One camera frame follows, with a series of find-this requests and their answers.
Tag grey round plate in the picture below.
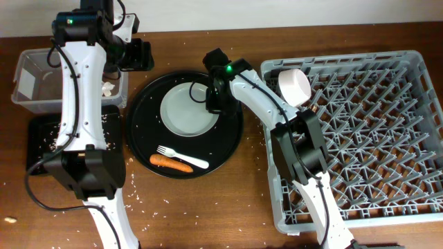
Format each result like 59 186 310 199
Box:
160 82 219 137

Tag white tissue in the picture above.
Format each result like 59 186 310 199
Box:
102 82 115 97

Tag white plastic fork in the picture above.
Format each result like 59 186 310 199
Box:
156 145 209 169

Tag pink bowl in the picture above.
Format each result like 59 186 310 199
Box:
278 69 311 107

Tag orange carrot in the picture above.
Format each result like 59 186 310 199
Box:
150 154 194 173

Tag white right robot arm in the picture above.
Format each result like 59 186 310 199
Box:
203 48 358 248

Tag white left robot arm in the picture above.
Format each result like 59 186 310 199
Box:
35 0 154 248

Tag grey dishwasher rack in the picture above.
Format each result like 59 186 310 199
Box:
260 50 442 228

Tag round black tray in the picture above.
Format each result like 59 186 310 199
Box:
125 71 244 179

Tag clear plastic bin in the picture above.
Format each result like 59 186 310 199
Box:
11 48 129 114

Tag black rectangular tray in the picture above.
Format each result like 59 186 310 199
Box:
26 105 123 171

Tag peanut on table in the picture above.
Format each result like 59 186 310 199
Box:
4 216 17 223

